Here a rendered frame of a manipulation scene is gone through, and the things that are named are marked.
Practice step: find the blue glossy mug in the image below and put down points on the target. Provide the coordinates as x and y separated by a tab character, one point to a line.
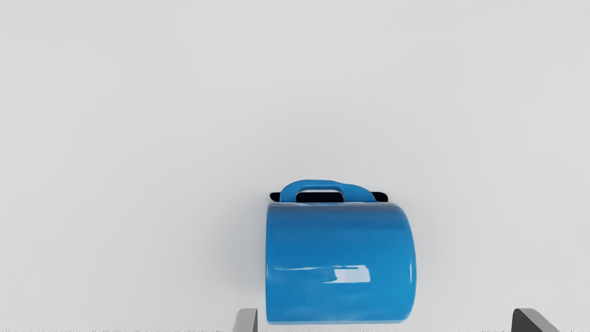
339	244

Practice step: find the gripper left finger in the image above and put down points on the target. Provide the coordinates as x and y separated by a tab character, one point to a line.
246	321

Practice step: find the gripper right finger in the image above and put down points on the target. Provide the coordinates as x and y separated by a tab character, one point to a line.
530	323

